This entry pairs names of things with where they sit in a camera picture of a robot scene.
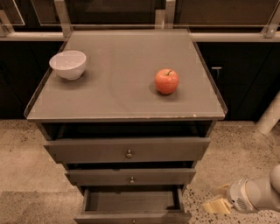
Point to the grey drawer cabinet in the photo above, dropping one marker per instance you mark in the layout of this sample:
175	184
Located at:
116	96

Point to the white ceramic bowl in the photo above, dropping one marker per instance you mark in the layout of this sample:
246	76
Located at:
69	65

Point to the white cylindrical post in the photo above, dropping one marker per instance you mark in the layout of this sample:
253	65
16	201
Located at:
270	117

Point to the small cabinet door handle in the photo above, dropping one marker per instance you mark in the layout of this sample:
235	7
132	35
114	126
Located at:
216	71

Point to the metal railing frame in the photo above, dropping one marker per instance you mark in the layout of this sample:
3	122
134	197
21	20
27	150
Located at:
199	20

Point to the grey drawer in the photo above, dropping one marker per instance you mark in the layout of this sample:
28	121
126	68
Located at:
131	177
127	150
137	204

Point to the red apple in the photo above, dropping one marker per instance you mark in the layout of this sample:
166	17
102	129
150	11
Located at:
166	81

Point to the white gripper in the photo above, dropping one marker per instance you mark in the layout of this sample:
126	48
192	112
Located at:
236	192

